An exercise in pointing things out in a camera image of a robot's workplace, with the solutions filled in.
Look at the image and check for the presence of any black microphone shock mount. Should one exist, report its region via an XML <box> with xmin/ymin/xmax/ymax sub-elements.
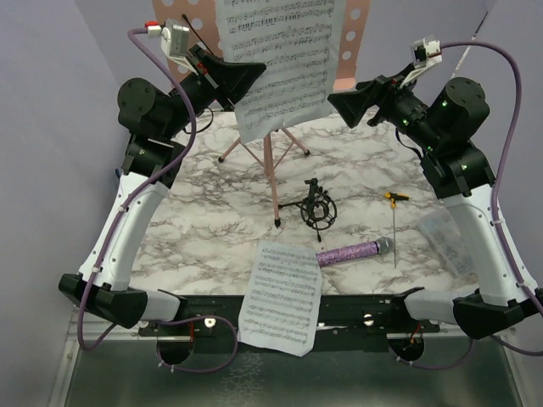
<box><xmin>278</xmin><ymin>178</ymin><xmax>338</xmax><ymax>243</ymax></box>

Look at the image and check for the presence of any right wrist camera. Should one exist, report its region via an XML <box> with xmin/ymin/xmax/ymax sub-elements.
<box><xmin>407</xmin><ymin>36</ymin><xmax>443</xmax><ymax>83</ymax></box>

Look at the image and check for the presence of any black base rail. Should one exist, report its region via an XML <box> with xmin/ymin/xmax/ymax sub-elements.
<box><xmin>135</xmin><ymin>294</ymin><xmax>517</xmax><ymax>353</ymax></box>

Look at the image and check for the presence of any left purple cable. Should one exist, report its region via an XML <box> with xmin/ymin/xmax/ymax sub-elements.
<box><xmin>76</xmin><ymin>27</ymin><xmax>241</xmax><ymax>375</ymax></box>

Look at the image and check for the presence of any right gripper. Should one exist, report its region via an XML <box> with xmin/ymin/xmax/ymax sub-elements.
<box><xmin>328</xmin><ymin>62</ymin><xmax>445</xmax><ymax>152</ymax></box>

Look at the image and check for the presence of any purple glitter microphone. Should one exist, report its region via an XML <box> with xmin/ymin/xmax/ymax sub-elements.
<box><xmin>316</xmin><ymin>237</ymin><xmax>395</xmax><ymax>267</ymax></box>

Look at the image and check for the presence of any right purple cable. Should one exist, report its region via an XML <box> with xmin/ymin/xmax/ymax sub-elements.
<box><xmin>394</xmin><ymin>40</ymin><xmax>543</xmax><ymax>371</ymax></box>

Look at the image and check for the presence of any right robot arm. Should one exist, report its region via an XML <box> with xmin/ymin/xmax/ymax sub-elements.
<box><xmin>328</xmin><ymin>75</ymin><xmax>542</xmax><ymax>339</ymax></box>

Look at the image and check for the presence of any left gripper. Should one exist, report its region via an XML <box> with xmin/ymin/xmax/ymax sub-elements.
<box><xmin>160</xmin><ymin>43</ymin><xmax>266</xmax><ymax>140</ymax></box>

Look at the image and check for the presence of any sheet music page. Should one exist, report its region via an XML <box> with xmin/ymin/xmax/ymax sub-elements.
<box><xmin>216</xmin><ymin>0</ymin><xmax>346</xmax><ymax>143</ymax></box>
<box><xmin>238</xmin><ymin>241</ymin><xmax>322</xmax><ymax>357</ymax></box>

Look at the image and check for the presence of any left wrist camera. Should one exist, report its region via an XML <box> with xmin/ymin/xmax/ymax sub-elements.
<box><xmin>144</xmin><ymin>19</ymin><xmax>190</xmax><ymax>70</ymax></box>

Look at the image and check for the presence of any pink music stand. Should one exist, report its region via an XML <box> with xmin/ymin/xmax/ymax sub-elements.
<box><xmin>150</xmin><ymin>0</ymin><xmax>361</xmax><ymax>230</ymax></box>

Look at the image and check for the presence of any yellow handled screwdriver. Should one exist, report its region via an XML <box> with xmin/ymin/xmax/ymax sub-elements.
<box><xmin>384</xmin><ymin>192</ymin><xmax>411</xmax><ymax>267</ymax></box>

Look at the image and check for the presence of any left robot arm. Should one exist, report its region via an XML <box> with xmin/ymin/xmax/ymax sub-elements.
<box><xmin>59</xmin><ymin>46</ymin><xmax>266</xmax><ymax>335</ymax></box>

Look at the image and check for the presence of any purple cable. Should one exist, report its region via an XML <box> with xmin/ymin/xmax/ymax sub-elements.
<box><xmin>76</xmin><ymin>27</ymin><xmax>241</xmax><ymax>375</ymax></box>
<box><xmin>394</xmin><ymin>40</ymin><xmax>543</xmax><ymax>371</ymax></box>

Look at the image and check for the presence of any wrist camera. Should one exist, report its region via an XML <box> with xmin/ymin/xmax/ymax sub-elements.
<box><xmin>144</xmin><ymin>19</ymin><xmax>190</xmax><ymax>70</ymax></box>
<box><xmin>407</xmin><ymin>36</ymin><xmax>443</xmax><ymax>83</ymax></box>

